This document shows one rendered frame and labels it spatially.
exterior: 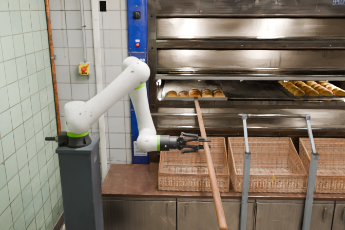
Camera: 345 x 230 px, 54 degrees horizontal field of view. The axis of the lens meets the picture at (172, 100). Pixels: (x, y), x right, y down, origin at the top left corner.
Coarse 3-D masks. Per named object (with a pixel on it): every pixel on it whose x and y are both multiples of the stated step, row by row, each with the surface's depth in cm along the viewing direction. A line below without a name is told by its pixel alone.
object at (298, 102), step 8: (192, 104) 296; (200, 104) 296; (208, 104) 295; (216, 104) 295; (224, 104) 295; (232, 104) 295; (240, 104) 294; (248, 104) 294; (256, 104) 294; (264, 104) 294; (272, 104) 294; (280, 104) 293; (288, 104) 293; (296, 104) 293; (304, 104) 293; (312, 104) 292; (320, 104) 292; (328, 104) 292; (336, 104) 292; (344, 104) 292
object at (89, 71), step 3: (78, 63) 283; (81, 63) 282; (84, 63) 282; (87, 63) 282; (90, 63) 285; (78, 66) 283; (81, 66) 283; (84, 66) 282; (90, 66) 285; (87, 69) 283; (90, 69) 285; (81, 72) 284; (84, 72) 284; (87, 72) 284; (90, 72) 285
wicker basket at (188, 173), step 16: (192, 144) 300; (208, 144) 300; (224, 144) 290; (160, 160) 273; (176, 160) 301; (192, 160) 300; (224, 160) 286; (160, 176) 261; (176, 176) 260; (192, 176) 260; (208, 176) 258; (224, 176) 258
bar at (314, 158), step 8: (312, 136) 250; (312, 144) 246; (248, 152) 244; (312, 152) 244; (248, 160) 243; (312, 160) 242; (248, 168) 245; (312, 168) 244; (248, 176) 247; (312, 176) 245; (248, 184) 249; (312, 184) 247; (312, 192) 249; (312, 200) 250; (304, 208) 257; (304, 216) 256; (240, 224) 260; (304, 224) 256
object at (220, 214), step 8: (200, 112) 251; (200, 120) 233; (200, 128) 220; (208, 152) 182; (208, 160) 173; (208, 168) 165; (216, 184) 150; (216, 192) 143; (216, 200) 138; (216, 208) 133; (224, 216) 128; (224, 224) 122
